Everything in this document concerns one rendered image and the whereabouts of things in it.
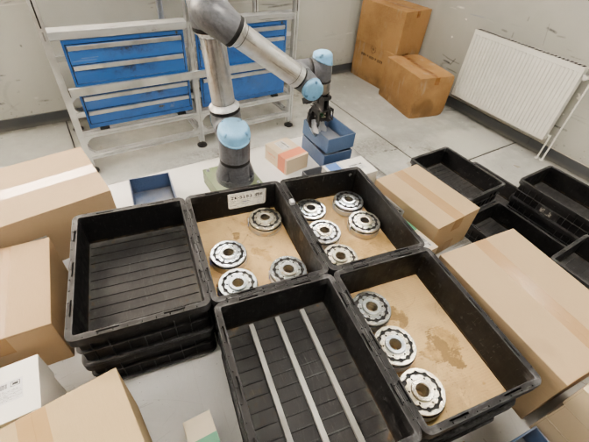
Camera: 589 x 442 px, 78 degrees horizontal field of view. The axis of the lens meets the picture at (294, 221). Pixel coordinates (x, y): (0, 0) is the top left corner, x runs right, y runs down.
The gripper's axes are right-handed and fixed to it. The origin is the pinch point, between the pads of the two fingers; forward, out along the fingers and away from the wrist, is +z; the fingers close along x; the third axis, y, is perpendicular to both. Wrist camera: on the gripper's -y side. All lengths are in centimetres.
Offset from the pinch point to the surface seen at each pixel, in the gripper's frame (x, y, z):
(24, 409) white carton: -112, 72, -12
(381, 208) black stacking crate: -12, 58, -7
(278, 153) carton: -19.2, 0.3, 4.6
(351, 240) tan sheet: -26, 61, -1
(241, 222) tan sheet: -53, 38, -3
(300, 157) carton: -11.2, 5.7, 5.9
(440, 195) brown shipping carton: 15, 59, -1
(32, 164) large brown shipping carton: -105, -10, -14
